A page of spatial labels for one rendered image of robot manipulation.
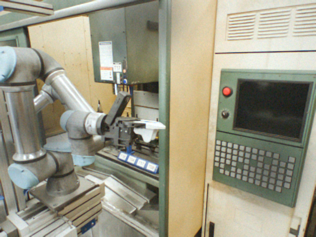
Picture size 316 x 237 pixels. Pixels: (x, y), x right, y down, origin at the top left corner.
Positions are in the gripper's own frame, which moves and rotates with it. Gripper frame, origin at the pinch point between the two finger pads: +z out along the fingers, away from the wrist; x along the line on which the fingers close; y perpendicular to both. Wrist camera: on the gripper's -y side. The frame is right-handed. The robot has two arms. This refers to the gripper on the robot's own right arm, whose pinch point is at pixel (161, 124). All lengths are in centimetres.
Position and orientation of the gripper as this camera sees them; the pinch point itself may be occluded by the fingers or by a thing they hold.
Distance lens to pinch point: 62.2
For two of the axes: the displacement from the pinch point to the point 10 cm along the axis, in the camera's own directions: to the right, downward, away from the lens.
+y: -0.5, 9.9, 1.5
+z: 9.3, 1.0, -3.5
